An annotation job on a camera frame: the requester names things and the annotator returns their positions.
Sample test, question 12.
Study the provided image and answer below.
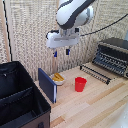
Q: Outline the red plastic cup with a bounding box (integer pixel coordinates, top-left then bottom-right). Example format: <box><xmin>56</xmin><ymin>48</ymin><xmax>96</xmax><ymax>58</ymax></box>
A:
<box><xmin>74</xmin><ymin>76</ymin><xmax>88</xmax><ymax>93</ymax></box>

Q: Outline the black wire rack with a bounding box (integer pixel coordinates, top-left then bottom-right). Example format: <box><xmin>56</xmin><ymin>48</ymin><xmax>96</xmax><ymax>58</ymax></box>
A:
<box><xmin>79</xmin><ymin>64</ymin><xmax>112</xmax><ymax>86</ymax></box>

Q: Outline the black toaster oven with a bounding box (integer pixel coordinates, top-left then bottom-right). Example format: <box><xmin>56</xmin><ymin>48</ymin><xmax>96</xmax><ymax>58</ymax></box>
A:
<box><xmin>91</xmin><ymin>37</ymin><xmax>128</xmax><ymax>80</ymax></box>

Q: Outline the black vertical pole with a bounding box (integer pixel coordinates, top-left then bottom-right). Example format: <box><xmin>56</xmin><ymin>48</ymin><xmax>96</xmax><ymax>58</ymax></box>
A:
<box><xmin>2</xmin><ymin>0</ymin><xmax>13</xmax><ymax>63</ymax></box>

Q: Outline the yellow food item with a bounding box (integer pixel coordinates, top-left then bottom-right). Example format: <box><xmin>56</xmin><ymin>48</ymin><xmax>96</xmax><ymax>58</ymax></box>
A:
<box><xmin>53</xmin><ymin>73</ymin><xmax>65</xmax><ymax>83</ymax></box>

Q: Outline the dark blue book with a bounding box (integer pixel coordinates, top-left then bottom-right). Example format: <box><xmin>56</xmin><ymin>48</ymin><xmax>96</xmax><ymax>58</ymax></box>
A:
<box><xmin>37</xmin><ymin>67</ymin><xmax>58</xmax><ymax>104</ymax></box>

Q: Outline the black fabric storage box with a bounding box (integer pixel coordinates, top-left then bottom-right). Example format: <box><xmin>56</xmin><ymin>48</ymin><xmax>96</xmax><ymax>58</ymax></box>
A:
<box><xmin>0</xmin><ymin>60</ymin><xmax>52</xmax><ymax>128</ymax></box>

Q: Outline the small white bowl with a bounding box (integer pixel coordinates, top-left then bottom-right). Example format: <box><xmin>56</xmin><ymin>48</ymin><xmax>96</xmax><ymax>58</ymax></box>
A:
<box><xmin>50</xmin><ymin>72</ymin><xmax>67</xmax><ymax>87</ymax></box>

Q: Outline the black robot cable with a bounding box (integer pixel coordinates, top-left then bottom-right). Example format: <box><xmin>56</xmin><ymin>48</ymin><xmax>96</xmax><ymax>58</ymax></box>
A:
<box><xmin>79</xmin><ymin>14</ymin><xmax>128</xmax><ymax>38</ymax></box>

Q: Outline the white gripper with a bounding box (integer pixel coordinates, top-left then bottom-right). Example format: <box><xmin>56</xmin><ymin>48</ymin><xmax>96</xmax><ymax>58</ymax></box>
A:
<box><xmin>45</xmin><ymin>29</ymin><xmax>81</xmax><ymax>58</ymax></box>

